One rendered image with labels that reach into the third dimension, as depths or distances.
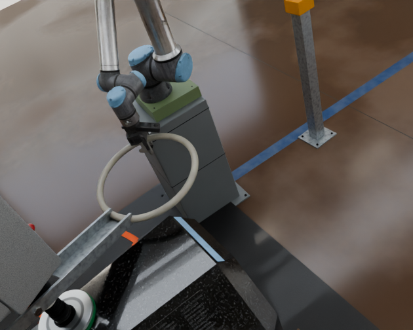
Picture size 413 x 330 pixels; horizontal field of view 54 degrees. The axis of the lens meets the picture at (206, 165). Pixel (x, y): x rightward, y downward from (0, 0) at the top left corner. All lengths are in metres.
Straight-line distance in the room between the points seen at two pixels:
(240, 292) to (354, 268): 1.00
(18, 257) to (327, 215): 1.87
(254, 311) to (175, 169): 1.11
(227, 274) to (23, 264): 0.70
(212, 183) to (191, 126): 0.48
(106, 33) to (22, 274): 1.11
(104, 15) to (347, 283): 1.81
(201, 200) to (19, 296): 1.56
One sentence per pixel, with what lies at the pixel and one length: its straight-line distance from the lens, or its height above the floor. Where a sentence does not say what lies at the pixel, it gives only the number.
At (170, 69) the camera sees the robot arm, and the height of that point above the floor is 1.13.
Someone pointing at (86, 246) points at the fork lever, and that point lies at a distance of 1.69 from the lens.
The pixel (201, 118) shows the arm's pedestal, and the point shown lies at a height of 0.75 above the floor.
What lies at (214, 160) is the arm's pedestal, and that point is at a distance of 2.54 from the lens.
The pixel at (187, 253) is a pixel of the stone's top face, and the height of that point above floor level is 0.84.
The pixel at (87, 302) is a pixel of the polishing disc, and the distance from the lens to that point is 1.66.
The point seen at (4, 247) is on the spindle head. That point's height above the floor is 1.35.
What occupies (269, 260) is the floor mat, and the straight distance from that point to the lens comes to 2.49.
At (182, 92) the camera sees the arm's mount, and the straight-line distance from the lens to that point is 2.30.
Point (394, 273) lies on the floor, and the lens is 2.44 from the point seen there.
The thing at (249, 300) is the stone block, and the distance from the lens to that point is 1.61.
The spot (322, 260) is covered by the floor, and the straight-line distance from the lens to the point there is 2.47.
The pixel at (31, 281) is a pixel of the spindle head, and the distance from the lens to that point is 1.37.
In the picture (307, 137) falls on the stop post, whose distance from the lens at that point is 3.15.
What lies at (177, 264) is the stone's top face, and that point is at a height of 0.84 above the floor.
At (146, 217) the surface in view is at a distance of 1.67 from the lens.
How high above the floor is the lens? 2.10
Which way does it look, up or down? 42 degrees down
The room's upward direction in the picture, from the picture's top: 22 degrees counter-clockwise
